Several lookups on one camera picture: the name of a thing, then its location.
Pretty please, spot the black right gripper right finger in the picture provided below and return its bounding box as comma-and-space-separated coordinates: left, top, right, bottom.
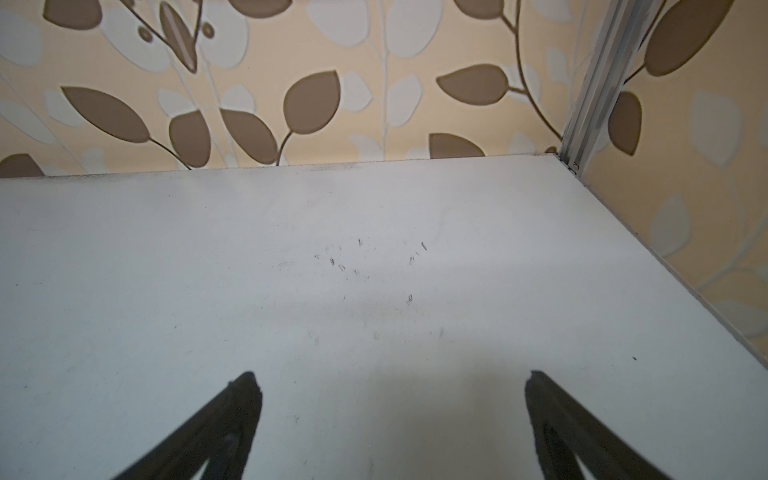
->
525, 370, 668, 479

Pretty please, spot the aluminium frame corner post right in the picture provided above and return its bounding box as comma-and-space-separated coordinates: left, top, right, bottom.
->
558, 1, 663, 177

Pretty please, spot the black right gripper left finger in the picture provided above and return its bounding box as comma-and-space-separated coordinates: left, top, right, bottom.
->
117, 371, 263, 479

